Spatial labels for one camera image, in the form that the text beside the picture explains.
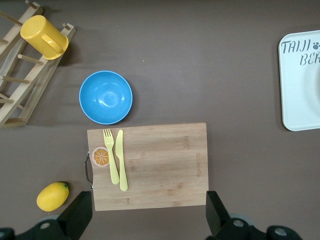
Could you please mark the yellow plastic fork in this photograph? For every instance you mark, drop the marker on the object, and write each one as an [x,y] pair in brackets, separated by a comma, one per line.
[113,171]

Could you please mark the yellow plastic knife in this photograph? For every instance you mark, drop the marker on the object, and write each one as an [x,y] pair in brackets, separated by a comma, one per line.
[122,163]

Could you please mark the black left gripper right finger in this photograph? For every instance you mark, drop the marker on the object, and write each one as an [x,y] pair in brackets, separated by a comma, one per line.
[217,222]

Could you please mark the blue bowl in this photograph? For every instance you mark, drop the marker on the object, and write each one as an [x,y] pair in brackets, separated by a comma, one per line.
[106,97]

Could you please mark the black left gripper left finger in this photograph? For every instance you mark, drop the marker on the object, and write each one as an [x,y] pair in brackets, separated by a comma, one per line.
[75,217]

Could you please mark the toy orange slice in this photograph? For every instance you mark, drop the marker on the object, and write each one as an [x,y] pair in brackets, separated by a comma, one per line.
[98,157]

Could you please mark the yellow lemon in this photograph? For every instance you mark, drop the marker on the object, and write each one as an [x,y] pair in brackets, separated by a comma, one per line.
[51,197]

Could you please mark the wooden cutting board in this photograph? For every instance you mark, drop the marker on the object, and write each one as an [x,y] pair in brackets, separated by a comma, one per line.
[162,165]

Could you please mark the yellow mug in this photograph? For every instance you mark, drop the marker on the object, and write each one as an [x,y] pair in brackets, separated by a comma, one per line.
[37,33]

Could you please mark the wooden peg drying rack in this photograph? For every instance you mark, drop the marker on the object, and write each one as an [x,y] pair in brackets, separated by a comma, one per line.
[32,85]

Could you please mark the cream bear print tray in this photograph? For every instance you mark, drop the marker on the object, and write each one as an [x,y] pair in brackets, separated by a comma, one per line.
[295,105]

